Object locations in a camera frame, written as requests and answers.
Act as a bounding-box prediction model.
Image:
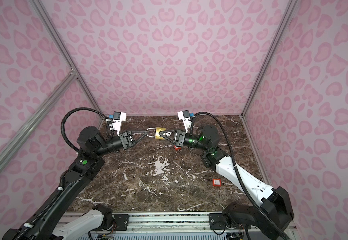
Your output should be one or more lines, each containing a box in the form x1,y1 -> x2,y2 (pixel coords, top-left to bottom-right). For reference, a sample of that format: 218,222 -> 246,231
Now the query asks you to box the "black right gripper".
161,129 -> 210,152

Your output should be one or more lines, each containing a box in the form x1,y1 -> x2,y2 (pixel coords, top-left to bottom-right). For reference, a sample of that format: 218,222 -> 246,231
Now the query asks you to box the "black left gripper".
95,130 -> 148,159

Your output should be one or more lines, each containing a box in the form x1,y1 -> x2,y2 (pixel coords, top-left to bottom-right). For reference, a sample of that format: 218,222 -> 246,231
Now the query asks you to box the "brass padlock silver shackle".
146,127 -> 166,140

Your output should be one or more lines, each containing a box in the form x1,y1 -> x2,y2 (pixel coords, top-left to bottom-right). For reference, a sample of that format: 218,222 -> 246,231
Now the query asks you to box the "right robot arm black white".
159,125 -> 294,240

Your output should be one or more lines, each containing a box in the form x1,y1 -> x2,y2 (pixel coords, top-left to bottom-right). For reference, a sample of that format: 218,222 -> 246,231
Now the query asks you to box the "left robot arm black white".
3,126 -> 148,240

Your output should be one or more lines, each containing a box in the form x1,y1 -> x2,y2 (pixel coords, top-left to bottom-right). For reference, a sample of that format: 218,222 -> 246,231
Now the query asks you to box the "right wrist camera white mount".
177,110 -> 194,133

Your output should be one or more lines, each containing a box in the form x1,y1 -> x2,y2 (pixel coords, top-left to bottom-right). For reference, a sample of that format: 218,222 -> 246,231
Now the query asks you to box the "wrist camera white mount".
177,110 -> 194,133
106,112 -> 127,138

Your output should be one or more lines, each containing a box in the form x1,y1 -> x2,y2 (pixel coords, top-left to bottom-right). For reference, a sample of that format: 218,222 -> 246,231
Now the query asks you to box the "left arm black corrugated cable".
12,107 -> 115,240

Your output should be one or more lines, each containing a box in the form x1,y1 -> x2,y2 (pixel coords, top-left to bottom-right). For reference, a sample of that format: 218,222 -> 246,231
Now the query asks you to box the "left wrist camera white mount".
106,112 -> 127,138

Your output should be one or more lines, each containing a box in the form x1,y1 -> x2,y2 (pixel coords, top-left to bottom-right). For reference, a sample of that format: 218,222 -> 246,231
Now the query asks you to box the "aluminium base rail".
51,211 -> 300,240

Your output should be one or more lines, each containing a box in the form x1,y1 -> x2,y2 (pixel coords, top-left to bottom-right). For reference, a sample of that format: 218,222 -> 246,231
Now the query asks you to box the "left corner aluminium post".
28,0 -> 102,112

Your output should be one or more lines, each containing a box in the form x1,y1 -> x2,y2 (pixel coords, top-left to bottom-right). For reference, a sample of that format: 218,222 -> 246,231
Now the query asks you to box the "corner aluminium post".
241,0 -> 300,118
28,0 -> 102,112

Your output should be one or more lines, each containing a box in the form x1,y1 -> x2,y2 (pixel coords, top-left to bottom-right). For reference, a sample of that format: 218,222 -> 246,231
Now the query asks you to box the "left diagonal aluminium frame bar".
0,71 -> 77,174

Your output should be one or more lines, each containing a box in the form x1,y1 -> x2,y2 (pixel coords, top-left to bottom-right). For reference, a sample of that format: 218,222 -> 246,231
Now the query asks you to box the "right corner aluminium post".
241,0 -> 300,118

